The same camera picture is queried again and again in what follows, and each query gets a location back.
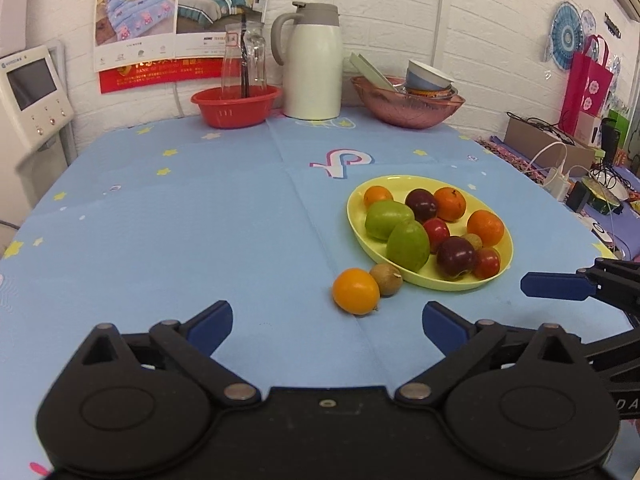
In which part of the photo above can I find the red cherry tomato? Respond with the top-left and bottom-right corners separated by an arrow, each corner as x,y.
423,217 -> 451,255
473,247 -> 501,280

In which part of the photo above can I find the dark red plum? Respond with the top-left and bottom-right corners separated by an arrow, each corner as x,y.
405,188 -> 437,224
436,236 -> 475,280

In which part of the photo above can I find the tan longan fruit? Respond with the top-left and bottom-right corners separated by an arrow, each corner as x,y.
463,233 -> 484,250

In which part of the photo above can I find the large green fruit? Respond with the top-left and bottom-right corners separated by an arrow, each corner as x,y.
386,220 -> 431,272

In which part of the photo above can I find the small green fruit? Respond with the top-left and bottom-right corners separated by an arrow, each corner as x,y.
364,200 -> 414,242

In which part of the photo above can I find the brown kiwi fruit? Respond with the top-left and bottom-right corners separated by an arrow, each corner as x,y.
369,263 -> 404,297

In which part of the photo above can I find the white power adapter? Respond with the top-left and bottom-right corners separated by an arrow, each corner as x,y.
542,167 -> 570,202

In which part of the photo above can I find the large orange mandarin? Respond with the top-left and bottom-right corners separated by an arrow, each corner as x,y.
466,210 -> 506,246

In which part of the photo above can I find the orange fruit on cloth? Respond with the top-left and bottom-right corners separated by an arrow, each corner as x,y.
332,268 -> 380,316

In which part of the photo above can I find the orange mandarin with stem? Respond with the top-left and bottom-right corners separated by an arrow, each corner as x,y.
434,186 -> 466,222

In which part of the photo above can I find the cardboard box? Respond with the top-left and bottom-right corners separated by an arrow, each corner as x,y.
503,117 -> 594,176

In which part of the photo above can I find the yellow plastic plate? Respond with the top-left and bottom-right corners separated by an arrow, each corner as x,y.
346,174 -> 514,292

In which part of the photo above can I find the blue patterned tablecloth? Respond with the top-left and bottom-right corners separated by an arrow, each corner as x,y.
1,108 -> 629,479

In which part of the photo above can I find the small orange kumquat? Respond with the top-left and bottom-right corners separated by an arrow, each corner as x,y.
362,185 -> 394,209

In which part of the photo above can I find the pink gift bag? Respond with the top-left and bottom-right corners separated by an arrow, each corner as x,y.
558,35 -> 613,136

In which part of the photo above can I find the pink glass bowl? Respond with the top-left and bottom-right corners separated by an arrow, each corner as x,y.
352,76 -> 465,130

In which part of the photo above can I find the red plastic basket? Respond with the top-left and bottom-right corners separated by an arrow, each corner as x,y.
191,86 -> 282,129

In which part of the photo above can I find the blue round fan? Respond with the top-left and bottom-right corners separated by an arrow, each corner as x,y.
546,1 -> 585,70

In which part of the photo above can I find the white blue ceramic bowl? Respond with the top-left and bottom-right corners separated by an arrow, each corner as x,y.
405,60 -> 454,94

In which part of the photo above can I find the white machine with screen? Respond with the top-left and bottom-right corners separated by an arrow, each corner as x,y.
0,46 -> 75,224

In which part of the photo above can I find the clear glass jar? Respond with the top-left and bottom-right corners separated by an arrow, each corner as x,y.
221,14 -> 267,100

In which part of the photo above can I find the white thermos jug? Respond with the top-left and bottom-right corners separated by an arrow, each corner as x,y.
270,1 -> 344,122

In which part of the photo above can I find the green white plate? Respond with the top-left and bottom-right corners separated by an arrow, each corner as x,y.
349,52 -> 397,92

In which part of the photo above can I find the bedding wall calendar poster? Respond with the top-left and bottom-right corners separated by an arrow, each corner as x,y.
93,0 -> 267,94

